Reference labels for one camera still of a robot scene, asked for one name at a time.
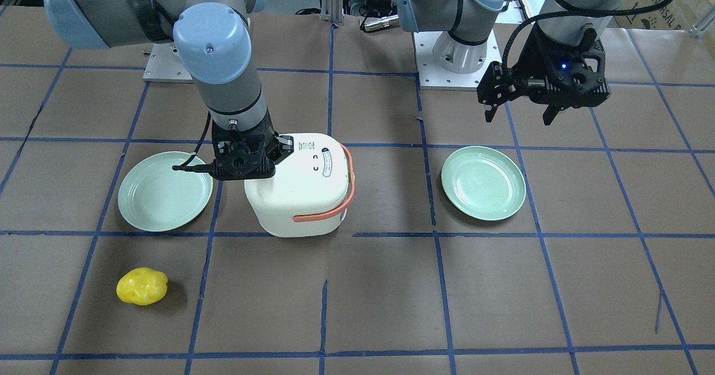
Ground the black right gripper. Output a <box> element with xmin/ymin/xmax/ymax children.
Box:
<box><xmin>210</xmin><ymin>124</ymin><xmax>295</xmax><ymax>181</ymax></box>

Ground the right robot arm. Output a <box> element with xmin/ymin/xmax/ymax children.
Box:
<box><xmin>43</xmin><ymin>0</ymin><xmax>294</xmax><ymax>181</ymax></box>

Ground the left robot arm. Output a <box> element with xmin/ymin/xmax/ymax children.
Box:
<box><xmin>395</xmin><ymin>0</ymin><xmax>674</xmax><ymax>125</ymax></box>

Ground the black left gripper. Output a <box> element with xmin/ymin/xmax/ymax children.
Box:
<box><xmin>477</xmin><ymin>26</ymin><xmax>611</xmax><ymax>126</ymax></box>

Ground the white rice cooker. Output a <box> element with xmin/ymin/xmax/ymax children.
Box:
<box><xmin>244</xmin><ymin>133</ymin><xmax>355</xmax><ymax>238</ymax></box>

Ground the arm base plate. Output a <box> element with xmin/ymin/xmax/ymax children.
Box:
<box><xmin>143</xmin><ymin>43</ymin><xmax>193</xmax><ymax>84</ymax></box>
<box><xmin>413</xmin><ymin>31</ymin><xmax>501</xmax><ymax>91</ymax></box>

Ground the green plate near potato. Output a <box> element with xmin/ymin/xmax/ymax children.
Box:
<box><xmin>117</xmin><ymin>151</ymin><xmax>213</xmax><ymax>232</ymax></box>

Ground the green plate near left arm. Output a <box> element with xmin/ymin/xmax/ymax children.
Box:
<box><xmin>440</xmin><ymin>146</ymin><xmax>526</xmax><ymax>221</ymax></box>

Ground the yellow toy potato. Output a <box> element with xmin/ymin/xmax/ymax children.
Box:
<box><xmin>116</xmin><ymin>267</ymin><xmax>168</xmax><ymax>306</ymax></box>

